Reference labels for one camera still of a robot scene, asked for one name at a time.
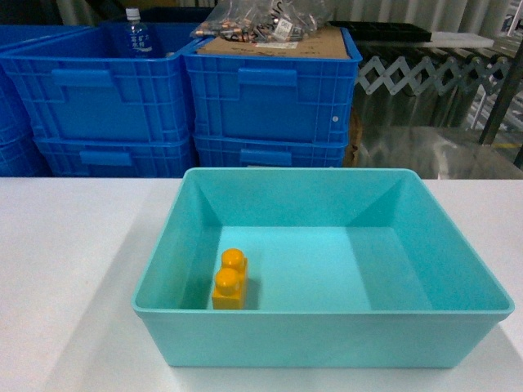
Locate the blue crate stack far left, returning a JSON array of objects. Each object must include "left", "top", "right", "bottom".
[{"left": 1, "top": 24, "right": 85, "bottom": 177}]

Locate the teal plastic bin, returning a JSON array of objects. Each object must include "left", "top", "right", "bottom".
[{"left": 132, "top": 168, "right": 514, "bottom": 368}]

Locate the white foam board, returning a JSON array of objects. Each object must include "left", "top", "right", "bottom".
[{"left": 422, "top": 31, "right": 494, "bottom": 48}]

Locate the grey expandable roller conveyor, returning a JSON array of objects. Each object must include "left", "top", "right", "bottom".
[{"left": 355, "top": 45, "right": 512, "bottom": 96}]

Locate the clear water bottle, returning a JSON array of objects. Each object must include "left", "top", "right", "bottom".
[{"left": 123, "top": 7, "right": 161, "bottom": 59}]

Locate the brown cardboard sheet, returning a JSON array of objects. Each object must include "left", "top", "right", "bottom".
[{"left": 196, "top": 27, "right": 352, "bottom": 60}]

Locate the blue crate lower right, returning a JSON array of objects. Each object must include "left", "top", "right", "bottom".
[{"left": 193, "top": 135, "right": 346, "bottom": 167}]

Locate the blue crate upper right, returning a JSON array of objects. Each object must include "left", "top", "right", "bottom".
[{"left": 184, "top": 28, "right": 362, "bottom": 145}]

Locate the yellow two-stud toy block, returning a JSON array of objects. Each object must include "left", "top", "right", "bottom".
[{"left": 212, "top": 248, "right": 248, "bottom": 310}]

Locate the blue crate upper left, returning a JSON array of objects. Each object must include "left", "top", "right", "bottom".
[{"left": 1, "top": 23, "right": 194, "bottom": 143}]

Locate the black plastic tray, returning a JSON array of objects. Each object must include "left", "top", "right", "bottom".
[{"left": 329, "top": 21, "right": 432, "bottom": 42}]

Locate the clear bag of batteries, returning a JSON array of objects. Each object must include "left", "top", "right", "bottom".
[{"left": 190, "top": 0, "right": 333, "bottom": 43}]

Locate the blue crate lower left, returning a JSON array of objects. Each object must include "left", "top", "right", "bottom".
[{"left": 34, "top": 138, "right": 197, "bottom": 178}]

